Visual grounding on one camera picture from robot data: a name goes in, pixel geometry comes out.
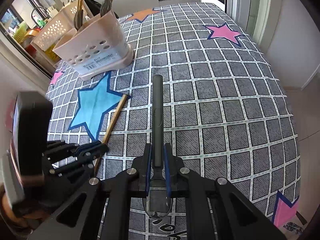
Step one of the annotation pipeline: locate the chrome kitchen faucet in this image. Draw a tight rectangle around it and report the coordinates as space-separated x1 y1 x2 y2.
30 6 50 24

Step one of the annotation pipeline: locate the grey checkered tablecloth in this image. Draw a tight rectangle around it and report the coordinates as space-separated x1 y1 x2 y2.
46 3 301 228

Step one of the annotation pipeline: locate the beige plastic utensil holder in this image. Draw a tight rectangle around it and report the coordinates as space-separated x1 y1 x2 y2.
53 10 133 81

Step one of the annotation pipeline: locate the beige perforated storage rack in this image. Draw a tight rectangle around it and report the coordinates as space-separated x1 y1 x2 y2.
31 1 77 51

